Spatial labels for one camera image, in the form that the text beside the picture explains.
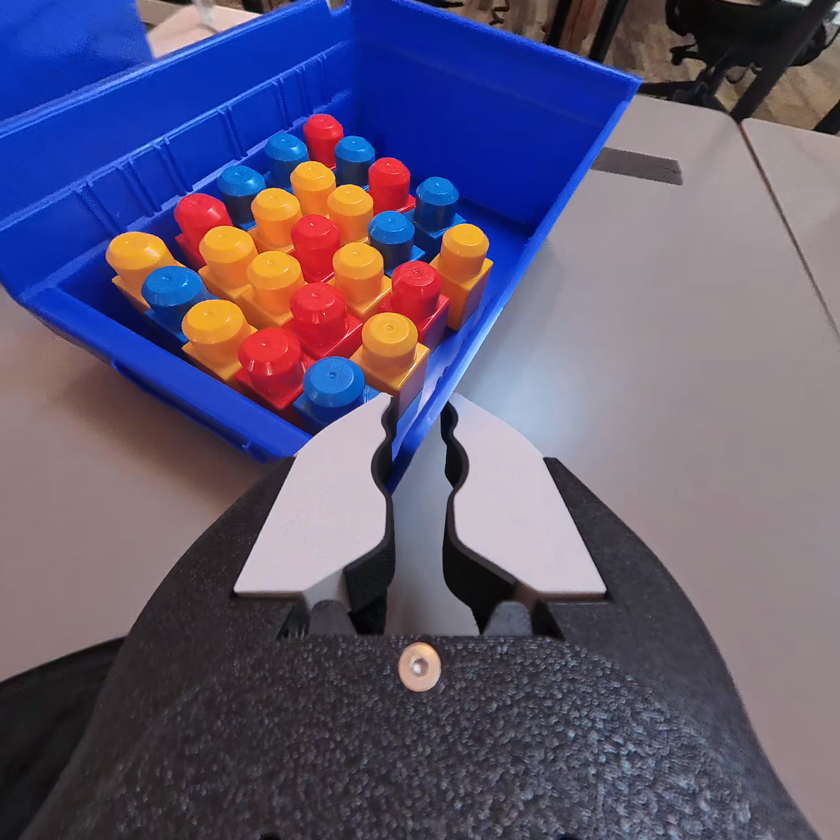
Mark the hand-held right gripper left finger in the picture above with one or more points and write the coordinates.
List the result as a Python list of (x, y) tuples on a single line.
[(315, 525)]

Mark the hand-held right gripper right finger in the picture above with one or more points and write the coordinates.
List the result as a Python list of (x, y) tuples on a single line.
[(525, 525)]

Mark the pile of mega blocks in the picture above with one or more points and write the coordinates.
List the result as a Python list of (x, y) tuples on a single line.
[(315, 262)]

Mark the blue plastic bin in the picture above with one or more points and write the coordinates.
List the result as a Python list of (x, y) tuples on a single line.
[(459, 164), (65, 39)]

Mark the person's black pants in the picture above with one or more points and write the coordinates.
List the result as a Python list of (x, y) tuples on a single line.
[(46, 741)]

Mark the black tape piece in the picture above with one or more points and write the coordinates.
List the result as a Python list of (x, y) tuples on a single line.
[(640, 164)]

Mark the black office chair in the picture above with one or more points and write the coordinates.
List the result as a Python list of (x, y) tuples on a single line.
[(741, 33)]

